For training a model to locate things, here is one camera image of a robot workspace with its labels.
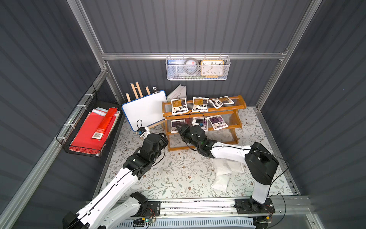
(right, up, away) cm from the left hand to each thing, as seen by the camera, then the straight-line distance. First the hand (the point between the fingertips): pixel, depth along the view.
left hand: (165, 136), depth 74 cm
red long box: (-32, +2, -4) cm, 32 cm away
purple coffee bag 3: (+4, +3, +11) cm, 12 cm away
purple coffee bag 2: (+22, +7, +16) cm, 28 cm away
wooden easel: (-19, +25, +15) cm, 35 cm away
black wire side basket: (-41, +19, +4) cm, 45 cm away
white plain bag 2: (+31, -27, +8) cm, 42 cm away
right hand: (+4, +3, +7) cm, 9 cm away
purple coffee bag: (+31, +7, +16) cm, 35 cm away
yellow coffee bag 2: (+19, +18, +7) cm, 27 cm away
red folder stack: (-38, -2, -7) cm, 39 cm away
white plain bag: (+33, -20, +13) cm, 41 cm away
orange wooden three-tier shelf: (+41, +13, +22) cm, 48 cm away
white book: (+7, +27, +22) cm, 36 cm away
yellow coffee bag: (+7, +16, +5) cm, 18 cm away
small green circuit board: (-13, -44, -1) cm, 46 cm away
